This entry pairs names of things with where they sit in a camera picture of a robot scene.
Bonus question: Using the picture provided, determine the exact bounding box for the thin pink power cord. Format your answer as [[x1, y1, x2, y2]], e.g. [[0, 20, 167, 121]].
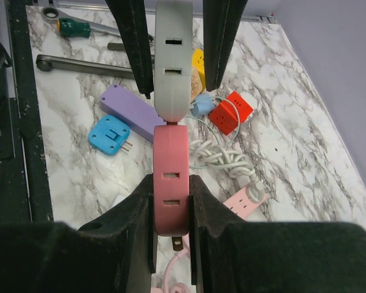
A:
[[151, 237, 192, 293]]

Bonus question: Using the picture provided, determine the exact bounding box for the ratchet wrench green handle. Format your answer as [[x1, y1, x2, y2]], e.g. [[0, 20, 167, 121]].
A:
[[41, 6, 155, 42]]

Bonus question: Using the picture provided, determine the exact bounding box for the blue cube socket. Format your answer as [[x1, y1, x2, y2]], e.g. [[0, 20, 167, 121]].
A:
[[88, 115, 133, 156]]

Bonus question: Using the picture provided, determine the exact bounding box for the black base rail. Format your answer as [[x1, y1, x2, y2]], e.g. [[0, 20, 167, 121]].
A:
[[0, 1, 53, 223]]

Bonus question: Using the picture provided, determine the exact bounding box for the yellow cube socket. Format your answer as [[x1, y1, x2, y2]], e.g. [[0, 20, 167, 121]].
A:
[[192, 48, 206, 90]]

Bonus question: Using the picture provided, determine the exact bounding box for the pink round-edged plug adapter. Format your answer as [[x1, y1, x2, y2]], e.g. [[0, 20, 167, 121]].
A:
[[153, 125, 189, 237]]

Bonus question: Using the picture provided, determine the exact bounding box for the red cube socket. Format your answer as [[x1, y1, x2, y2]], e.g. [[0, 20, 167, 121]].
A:
[[209, 91, 254, 135]]

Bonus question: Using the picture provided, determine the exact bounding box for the light blue usb charger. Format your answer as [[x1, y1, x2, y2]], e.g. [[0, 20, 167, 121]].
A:
[[190, 93, 215, 117]]

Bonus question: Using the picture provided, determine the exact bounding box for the white coiled cable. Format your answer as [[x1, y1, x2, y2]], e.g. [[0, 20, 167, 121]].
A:
[[188, 139, 262, 187]]

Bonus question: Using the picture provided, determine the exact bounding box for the beige cube adapter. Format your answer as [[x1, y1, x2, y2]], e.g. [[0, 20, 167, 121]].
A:
[[190, 67, 203, 103]]

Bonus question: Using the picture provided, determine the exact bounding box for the dark metal t-handle key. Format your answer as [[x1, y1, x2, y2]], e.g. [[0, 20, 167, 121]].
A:
[[35, 54, 134, 80]]

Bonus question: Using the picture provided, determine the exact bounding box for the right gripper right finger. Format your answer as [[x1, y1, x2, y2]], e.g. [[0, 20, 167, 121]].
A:
[[188, 175, 366, 292]]

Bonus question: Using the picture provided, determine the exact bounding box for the mint green usb cable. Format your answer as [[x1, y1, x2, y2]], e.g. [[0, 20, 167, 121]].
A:
[[184, 96, 242, 170]]

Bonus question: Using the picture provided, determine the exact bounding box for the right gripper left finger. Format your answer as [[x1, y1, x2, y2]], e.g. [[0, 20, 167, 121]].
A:
[[0, 175, 155, 292]]

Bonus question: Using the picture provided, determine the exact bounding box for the white round cable plug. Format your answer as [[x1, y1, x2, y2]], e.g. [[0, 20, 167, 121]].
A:
[[246, 182, 265, 203]]

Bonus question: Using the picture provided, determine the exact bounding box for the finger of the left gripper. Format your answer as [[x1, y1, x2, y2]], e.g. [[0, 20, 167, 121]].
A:
[[203, 0, 248, 91], [106, 0, 154, 98]]

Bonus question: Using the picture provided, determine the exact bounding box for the purple usb power strip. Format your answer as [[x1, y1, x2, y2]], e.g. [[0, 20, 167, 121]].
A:
[[100, 85, 166, 143]]

